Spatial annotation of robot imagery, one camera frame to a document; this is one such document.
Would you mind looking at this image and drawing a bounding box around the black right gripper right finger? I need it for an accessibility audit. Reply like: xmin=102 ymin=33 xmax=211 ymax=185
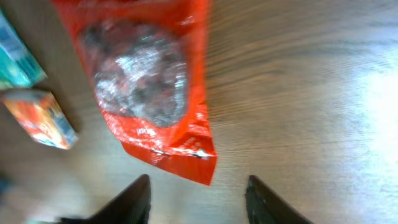
xmin=245 ymin=175 xmax=313 ymax=224

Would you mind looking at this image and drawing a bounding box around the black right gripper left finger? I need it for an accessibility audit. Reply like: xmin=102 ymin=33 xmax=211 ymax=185
xmin=58 ymin=174 xmax=151 ymax=224

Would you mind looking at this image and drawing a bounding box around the orange tissue packet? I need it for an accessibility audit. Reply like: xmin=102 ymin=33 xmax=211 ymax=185
xmin=2 ymin=89 xmax=78 ymax=149

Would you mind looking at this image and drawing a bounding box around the red snack packet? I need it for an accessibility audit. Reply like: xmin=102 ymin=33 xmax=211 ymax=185
xmin=54 ymin=0 xmax=217 ymax=185

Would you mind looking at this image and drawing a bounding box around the teal tissue packet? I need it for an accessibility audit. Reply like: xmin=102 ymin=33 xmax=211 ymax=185
xmin=1 ymin=11 xmax=47 ymax=90

